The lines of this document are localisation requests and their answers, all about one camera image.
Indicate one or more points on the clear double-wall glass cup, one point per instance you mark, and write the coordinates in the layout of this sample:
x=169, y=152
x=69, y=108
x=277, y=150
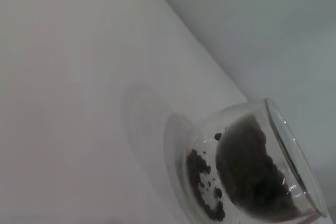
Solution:
x=283, y=140

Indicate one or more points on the dark coffee beans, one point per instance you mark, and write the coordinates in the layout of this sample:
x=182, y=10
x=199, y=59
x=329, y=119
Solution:
x=249, y=161

